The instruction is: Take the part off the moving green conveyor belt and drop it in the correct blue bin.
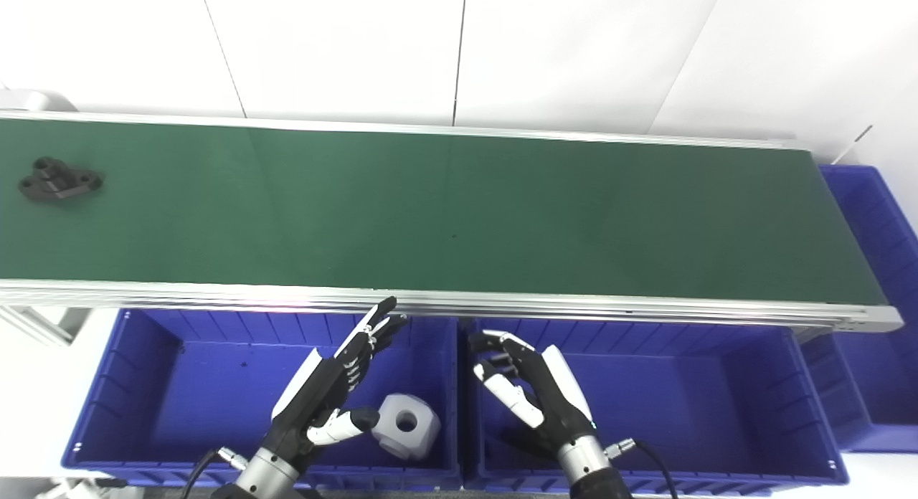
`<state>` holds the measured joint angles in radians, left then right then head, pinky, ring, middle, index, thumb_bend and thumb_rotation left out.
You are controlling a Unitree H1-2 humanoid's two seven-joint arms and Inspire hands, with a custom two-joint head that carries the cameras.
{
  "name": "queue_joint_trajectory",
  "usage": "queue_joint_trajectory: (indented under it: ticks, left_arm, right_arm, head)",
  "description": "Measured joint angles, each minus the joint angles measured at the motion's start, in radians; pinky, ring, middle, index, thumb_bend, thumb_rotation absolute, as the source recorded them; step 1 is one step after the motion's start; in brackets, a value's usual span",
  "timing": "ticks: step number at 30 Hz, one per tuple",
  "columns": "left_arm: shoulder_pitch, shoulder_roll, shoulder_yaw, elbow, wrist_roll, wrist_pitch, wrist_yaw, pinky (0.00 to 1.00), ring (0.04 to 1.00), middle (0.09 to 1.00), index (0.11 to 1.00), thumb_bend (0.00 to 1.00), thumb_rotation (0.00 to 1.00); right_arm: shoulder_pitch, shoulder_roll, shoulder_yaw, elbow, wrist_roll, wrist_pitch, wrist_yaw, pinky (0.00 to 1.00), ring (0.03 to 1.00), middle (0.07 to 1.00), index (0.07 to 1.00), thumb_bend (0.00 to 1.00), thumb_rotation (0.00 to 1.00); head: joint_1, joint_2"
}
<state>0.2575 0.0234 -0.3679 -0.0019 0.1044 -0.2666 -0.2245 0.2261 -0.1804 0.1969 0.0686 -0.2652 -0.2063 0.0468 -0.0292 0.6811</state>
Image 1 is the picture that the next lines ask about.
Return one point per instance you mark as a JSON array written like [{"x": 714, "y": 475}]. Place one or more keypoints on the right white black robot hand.
[{"x": 552, "y": 398}]

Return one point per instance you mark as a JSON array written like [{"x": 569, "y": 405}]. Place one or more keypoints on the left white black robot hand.
[{"x": 323, "y": 388}]

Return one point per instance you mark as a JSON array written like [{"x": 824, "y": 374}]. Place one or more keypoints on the black flanged machine part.
[{"x": 57, "y": 180}]

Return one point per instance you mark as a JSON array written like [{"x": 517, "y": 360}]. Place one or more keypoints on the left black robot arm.
[{"x": 267, "y": 479}]

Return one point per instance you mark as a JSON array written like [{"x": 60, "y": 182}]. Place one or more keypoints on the green conveyor belt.
[
  {"x": 502, "y": 305},
  {"x": 445, "y": 212}
]

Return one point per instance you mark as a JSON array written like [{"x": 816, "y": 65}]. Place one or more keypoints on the white cube part with hole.
[{"x": 419, "y": 438}]

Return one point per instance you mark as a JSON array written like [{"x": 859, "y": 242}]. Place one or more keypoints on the blue plastic bin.
[
  {"x": 878, "y": 370},
  {"x": 681, "y": 413},
  {"x": 201, "y": 398}
]

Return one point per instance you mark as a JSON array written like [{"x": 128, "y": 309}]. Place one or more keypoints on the aluminium conveyor leg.
[{"x": 36, "y": 325}]

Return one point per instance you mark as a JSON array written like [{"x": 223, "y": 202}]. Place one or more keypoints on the grey conveyor motor housing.
[{"x": 32, "y": 101}]

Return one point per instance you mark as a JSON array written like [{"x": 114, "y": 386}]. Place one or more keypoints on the thin grey bracket rod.
[{"x": 857, "y": 138}]

